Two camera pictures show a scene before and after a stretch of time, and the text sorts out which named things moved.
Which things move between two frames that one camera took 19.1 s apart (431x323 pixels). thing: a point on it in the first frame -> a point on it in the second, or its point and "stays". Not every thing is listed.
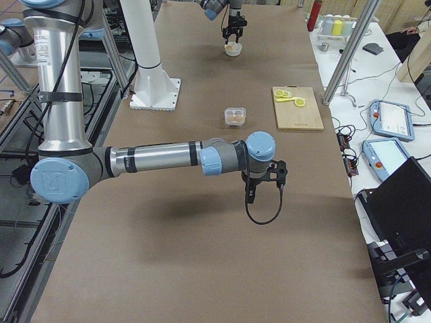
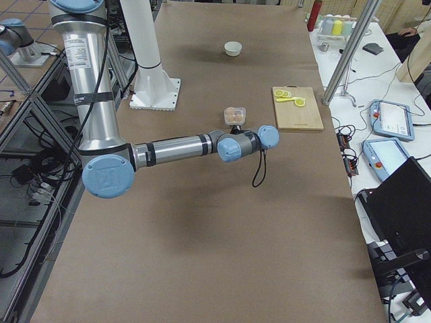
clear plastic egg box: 235,116 stays
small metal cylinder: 324,47 stays
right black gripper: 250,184 -> 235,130
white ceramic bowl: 236,49 stays
